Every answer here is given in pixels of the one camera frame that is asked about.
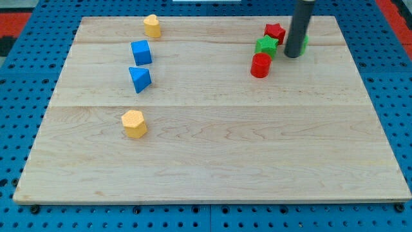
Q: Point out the light wooden board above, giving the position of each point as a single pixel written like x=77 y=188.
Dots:
x=305 y=134

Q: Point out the yellow hexagon block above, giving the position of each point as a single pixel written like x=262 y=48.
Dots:
x=134 y=124

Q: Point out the blue triangle block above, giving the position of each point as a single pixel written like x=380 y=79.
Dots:
x=141 y=78

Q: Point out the red cylinder block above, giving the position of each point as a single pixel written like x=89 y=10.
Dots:
x=260 y=66

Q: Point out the green star block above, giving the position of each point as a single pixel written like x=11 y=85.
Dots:
x=267 y=45

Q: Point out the blue cube block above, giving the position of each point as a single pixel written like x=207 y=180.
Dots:
x=141 y=52

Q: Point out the yellow heart block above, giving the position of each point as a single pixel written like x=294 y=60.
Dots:
x=152 y=26

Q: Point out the red star block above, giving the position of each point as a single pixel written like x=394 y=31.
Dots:
x=275 y=31

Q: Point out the green block behind rod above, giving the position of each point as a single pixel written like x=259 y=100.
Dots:
x=304 y=45

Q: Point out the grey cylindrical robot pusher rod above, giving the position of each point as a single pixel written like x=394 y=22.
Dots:
x=298 y=27

